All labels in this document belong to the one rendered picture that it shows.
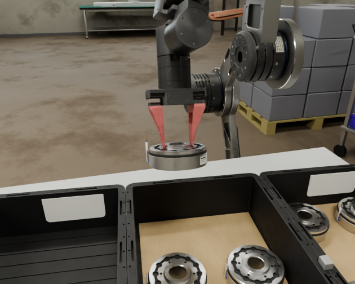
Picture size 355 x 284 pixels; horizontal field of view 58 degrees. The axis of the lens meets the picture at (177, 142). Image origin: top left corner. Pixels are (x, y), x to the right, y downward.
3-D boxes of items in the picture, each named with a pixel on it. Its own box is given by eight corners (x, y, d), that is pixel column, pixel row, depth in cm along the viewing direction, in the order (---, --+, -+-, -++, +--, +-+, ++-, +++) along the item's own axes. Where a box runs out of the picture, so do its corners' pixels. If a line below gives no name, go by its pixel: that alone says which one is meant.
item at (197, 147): (148, 146, 61) (147, 143, 61) (199, 143, 63) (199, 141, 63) (150, 156, 52) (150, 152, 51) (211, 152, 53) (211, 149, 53)
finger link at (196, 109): (208, 146, 54) (205, 91, 53) (165, 149, 53) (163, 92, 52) (199, 143, 61) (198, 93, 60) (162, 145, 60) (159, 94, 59)
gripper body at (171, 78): (208, 98, 53) (206, 53, 53) (147, 101, 52) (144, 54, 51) (200, 100, 60) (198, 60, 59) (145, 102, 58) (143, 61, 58)
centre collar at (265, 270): (238, 256, 60) (238, 253, 59) (263, 253, 60) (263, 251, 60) (247, 277, 55) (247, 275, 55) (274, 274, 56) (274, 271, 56)
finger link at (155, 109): (194, 147, 54) (192, 91, 53) (152, 150, 53) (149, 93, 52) (187, 143, 60) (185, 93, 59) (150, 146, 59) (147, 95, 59)
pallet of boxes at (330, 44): (318, 100, 408) (337, 3, 358) (365, 124, 338) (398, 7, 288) (234, 107, 384) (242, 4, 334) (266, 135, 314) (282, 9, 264)
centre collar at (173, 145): (162, 145, 59) (162, 142, 59) (188, 144, 60) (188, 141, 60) (164, 150, 54) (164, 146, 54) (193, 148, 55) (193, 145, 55)
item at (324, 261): (317, 261, 50) (319, 255, 49) (325, 260, 50) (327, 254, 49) (324, 270, 48) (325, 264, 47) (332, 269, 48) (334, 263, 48)
